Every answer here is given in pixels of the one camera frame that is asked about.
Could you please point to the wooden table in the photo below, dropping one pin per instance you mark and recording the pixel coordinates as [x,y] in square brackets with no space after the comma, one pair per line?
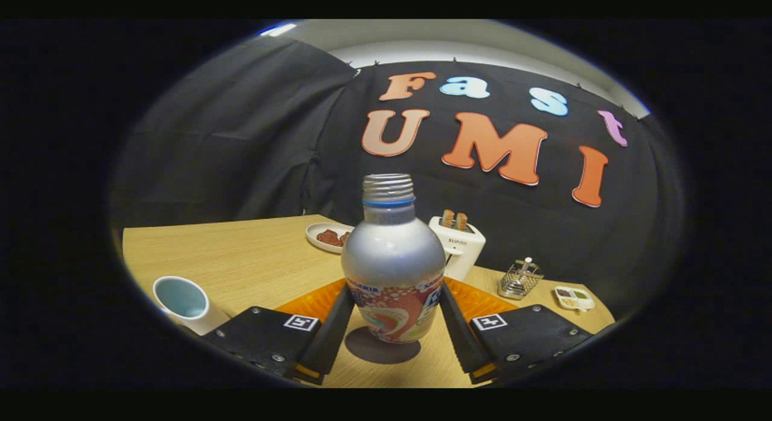
[241,258]

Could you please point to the white divided condiment dish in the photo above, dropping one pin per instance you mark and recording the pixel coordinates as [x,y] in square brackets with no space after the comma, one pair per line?
[574,299]

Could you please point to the red food pieces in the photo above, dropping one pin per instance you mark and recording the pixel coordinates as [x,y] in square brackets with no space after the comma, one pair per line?
[332,237]

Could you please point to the striped ceiling light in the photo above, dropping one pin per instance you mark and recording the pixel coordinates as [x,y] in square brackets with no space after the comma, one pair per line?
[278,29]

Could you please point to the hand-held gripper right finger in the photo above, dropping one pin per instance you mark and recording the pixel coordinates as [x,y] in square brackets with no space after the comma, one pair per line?
[467,342]

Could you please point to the silver juice bottle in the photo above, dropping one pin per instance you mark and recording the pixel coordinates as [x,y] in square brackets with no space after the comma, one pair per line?
[392,258]

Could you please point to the toast slice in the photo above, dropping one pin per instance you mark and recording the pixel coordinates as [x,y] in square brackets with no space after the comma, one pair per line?
[462,222]
[447,219]

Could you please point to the white toaster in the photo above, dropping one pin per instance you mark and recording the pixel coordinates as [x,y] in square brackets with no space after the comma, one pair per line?
[464,252]

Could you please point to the white plate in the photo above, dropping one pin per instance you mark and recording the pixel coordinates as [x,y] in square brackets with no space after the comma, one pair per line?
[315,239]

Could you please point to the white cup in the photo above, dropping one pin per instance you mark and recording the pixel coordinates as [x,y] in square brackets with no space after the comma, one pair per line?
[205,318]

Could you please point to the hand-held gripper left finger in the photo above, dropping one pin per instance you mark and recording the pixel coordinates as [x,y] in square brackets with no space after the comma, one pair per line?
[332,342]

